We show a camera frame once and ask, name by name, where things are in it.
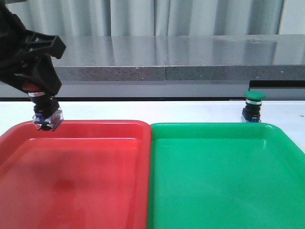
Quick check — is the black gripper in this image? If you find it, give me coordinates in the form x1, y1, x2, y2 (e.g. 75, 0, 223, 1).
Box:
0, 0, 66, 96

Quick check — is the red mushroom push button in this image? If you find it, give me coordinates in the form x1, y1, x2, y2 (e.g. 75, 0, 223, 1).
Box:
22, 83, 63, 131

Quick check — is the green mushroom push button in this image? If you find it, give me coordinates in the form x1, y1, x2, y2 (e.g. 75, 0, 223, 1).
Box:
241, 90, 265, 123

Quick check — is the grey granite counter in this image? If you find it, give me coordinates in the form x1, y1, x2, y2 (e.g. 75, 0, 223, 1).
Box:
0, 34, 305, 102

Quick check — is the white pleated curtain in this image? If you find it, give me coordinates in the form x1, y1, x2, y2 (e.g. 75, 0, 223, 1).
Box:
6, 0, 305, 36

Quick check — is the red plastic tray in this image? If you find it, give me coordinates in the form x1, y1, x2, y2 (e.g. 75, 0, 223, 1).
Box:
0, 120, 151, 229

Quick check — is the green plastic tray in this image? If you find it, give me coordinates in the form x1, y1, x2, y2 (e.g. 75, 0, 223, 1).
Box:
147, 123, 305, 229

